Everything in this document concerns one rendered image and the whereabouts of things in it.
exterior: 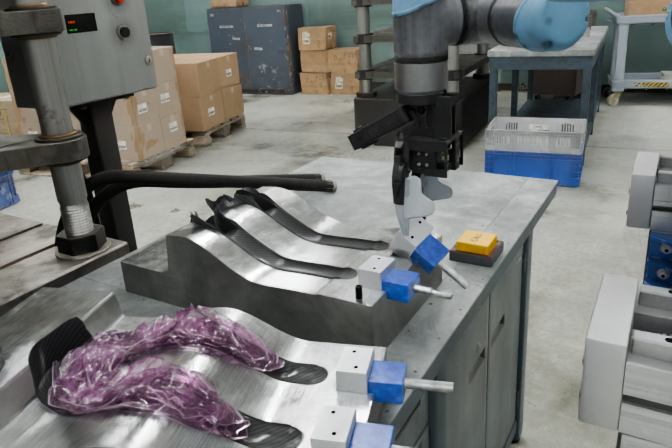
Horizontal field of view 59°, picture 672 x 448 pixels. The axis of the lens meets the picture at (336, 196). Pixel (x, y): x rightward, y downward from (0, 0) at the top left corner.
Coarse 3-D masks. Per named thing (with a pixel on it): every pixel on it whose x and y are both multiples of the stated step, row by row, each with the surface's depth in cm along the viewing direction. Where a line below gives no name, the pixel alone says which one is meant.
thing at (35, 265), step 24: (0, 216) 154; (0, 240) 139; (24, 240) 137; (48, 240) 136; (120, 240) 133; (0, 264) 125; (24, 264) 124; (48, 264) 123; (72, 264) 123; (96, 264) 126; (0, 288) 114; (24, 288) 114; (0, 312) 109
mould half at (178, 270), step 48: (288, 192) 113; (192, 240) 93; (288, 240) 101; (384, 240) 99; (144, 288) 103; (192, 288) 97; (240, 288) 91; (288, 288) 86; (336, 288) 84; (336, 336) 84; (384, 336) 84
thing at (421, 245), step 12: (420, 228) 91; (432, 228) 92; (396, 240) 92; (408, 240) 90; (420, 240) 90; (432, 240) 92; (396, 252) 94; (408, 252) 91; (420, 252) 90; (432, 252) 91; (444, 252) 91; (420, 264) 92; (432, 264) 90; (444, 264) 91; (456, 276) 90
